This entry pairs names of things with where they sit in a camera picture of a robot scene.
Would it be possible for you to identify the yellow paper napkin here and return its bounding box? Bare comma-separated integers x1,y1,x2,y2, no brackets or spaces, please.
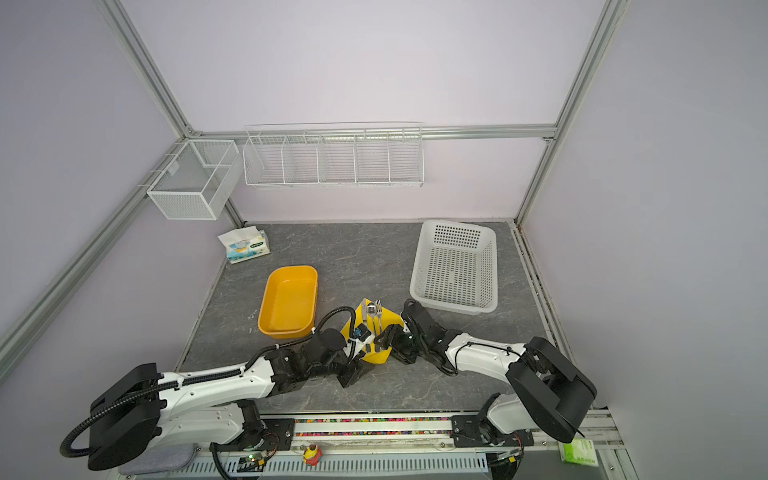
342,298,405,365

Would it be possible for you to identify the silver spoon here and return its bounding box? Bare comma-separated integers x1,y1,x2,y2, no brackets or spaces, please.
367,303,377,335

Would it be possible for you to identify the white perforated plastic basket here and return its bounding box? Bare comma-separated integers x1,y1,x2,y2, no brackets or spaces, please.
409,220,498,315

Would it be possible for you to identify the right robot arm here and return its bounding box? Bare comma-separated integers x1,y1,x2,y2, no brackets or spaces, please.
373,300,597,446

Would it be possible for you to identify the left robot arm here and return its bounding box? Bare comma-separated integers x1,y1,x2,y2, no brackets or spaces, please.
59,327,373,471

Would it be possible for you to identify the orange plastic tray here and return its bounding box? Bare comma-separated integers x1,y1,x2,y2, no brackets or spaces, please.
258,265,318,340

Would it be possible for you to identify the red emergency stop button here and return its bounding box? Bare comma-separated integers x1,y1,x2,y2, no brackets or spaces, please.
302,444,323,466

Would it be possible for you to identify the tissue pack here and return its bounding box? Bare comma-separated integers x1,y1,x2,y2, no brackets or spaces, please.
218,226,271,264

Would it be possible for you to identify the grey cloth pad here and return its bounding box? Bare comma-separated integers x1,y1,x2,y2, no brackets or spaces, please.
118,443,198,476

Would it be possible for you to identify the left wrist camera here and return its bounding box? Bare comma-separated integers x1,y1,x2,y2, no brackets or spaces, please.
349,323,374,356

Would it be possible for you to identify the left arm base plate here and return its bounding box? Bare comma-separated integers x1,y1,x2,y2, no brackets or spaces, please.
216,417,296,452

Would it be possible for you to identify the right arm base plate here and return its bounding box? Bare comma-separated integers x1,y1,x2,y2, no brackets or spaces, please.
450,415,534,448

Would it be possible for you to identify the white wire shelf basket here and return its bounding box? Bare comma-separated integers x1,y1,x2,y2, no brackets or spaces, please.
242,122,425,188

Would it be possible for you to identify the white mesh wall box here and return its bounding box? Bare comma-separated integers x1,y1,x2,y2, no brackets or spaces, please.
148,140,244,221

